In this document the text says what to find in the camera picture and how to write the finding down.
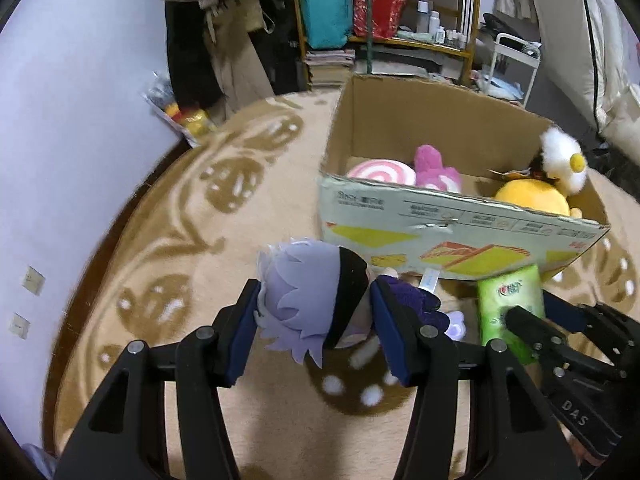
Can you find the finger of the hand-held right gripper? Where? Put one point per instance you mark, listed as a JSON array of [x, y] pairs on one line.
[[525, 325], [560, 307]]

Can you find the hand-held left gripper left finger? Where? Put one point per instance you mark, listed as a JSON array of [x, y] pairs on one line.
[[245, 340]]

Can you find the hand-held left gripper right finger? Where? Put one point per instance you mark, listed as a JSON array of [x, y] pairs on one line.
[[395, 330]]

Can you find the purple-haired plush doll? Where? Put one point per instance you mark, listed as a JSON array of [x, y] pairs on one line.
[[305, 290]]

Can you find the yellow plush toy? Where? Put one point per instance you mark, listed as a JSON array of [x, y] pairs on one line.
[[530, 197]]

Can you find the cardboard box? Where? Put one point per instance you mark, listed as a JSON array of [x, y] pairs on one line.
[[450, 220]]

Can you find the white fluffy plush toy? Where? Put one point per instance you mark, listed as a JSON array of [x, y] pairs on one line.
[[555, 150]]

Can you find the pink roll plush toy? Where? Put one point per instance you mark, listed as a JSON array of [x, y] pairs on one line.
[[382, 172]]

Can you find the pink bear plush toy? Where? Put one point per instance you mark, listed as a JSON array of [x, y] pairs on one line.
[[430, 165]]

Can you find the beige patterned rug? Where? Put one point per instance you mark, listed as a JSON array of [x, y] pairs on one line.
[[200, 260]]

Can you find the plastic bag of toys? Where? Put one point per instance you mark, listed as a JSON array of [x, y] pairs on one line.
[[192, 120]]

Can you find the light blue cloth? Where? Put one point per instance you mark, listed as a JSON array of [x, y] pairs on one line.
[[497, 87]]

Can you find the pile of magazines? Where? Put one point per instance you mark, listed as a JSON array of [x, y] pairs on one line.
[[400, 67]]

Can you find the white trolley cart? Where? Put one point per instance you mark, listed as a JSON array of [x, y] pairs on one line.
[[515, 42]]

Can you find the stack of books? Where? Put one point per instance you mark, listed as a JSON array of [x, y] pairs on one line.
[[327, 67]]

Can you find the white recliner chair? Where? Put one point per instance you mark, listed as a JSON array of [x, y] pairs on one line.
[[565, 35]]

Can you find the green pole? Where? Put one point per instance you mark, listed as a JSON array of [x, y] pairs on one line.
[[369, 55]]

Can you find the beige trousers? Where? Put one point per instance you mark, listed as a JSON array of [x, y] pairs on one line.
[[235, 60]]

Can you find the wooden shelf unit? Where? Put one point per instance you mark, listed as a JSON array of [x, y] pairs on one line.
[[415, 42]]

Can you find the black coat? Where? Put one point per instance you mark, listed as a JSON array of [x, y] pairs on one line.
[[190, 50]]

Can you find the row of small bottles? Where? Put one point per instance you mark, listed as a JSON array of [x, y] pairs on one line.
[[435, 22]]

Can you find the red patterned bag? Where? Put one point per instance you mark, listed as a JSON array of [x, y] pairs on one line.
[[380, 10]]

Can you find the teal bag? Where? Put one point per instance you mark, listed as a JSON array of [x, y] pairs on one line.
[[325, 15]]

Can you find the white wall socket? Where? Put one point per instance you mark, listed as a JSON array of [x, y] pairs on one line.
[[20, 324], [34, 280]]

